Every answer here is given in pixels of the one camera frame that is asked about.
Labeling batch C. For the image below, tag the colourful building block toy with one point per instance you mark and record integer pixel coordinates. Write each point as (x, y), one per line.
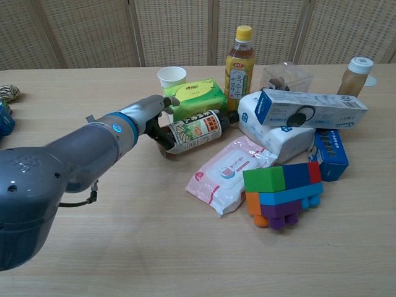
(278, 191)

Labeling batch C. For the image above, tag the white-cap amber juice bottle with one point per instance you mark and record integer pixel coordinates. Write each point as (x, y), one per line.
(354, 79)

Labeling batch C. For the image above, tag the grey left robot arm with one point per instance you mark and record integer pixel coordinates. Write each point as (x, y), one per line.
(62, 161)

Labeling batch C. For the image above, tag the dark blue Oreo box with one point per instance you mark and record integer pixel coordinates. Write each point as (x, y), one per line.
(332, 154)

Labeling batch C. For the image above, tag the white tissue pack, blue print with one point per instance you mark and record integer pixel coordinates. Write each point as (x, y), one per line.
(272, 139)

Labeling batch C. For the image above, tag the blue snack package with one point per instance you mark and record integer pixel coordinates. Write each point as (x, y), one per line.
(4, 122)

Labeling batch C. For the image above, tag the brown tea bottle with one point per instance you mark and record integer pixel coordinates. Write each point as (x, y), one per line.
(198, 130)

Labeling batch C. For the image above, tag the pink wet wipes pack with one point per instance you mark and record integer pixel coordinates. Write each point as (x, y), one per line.
(229, 173)

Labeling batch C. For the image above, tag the long light-blue Oreo box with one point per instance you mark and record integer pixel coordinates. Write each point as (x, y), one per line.
(321, 108)

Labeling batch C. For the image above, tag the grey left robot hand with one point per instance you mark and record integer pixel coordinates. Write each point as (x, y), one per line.
(148, 114)

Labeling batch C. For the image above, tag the wooden folding screen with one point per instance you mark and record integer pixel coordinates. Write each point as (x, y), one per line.
(173, 31)

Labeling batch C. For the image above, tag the yellow-cap corn tea bottle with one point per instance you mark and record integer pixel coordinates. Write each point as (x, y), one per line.
(238, 80)

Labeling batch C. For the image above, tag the clear plastic box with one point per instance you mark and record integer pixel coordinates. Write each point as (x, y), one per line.
(287, 77)

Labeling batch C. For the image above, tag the white paper cup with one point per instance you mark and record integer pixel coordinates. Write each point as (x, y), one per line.
(172, 79)

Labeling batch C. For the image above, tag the green tissue pack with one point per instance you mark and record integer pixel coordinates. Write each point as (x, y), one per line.
(198, 96)

